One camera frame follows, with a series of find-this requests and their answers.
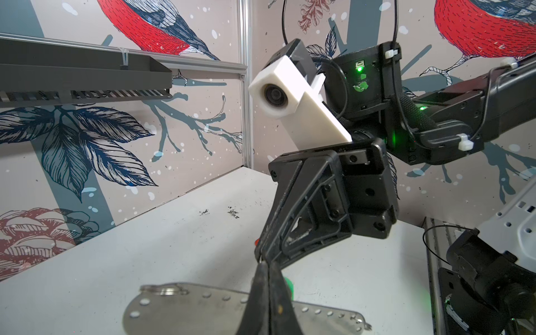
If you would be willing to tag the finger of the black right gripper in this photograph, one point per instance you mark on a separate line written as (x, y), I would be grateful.
(298, 169)
(310, 219)

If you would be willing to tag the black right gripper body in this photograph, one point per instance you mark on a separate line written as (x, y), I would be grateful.
(366, 177)

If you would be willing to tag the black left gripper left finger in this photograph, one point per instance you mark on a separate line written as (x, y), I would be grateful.
(255, 320)

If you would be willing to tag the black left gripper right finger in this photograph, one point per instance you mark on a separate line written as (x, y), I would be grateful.
(282, 318)

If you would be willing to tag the green capped key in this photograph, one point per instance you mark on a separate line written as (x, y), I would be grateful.
(290, 288)

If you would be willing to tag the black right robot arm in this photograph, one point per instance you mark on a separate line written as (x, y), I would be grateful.
(349, 117)

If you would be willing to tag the black hanging basket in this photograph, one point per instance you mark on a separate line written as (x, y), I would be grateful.
(39, 72)

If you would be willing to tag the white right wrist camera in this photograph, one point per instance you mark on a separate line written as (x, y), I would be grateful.
(288, 89)

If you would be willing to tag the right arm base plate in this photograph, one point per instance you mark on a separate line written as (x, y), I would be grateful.
(449, 282)

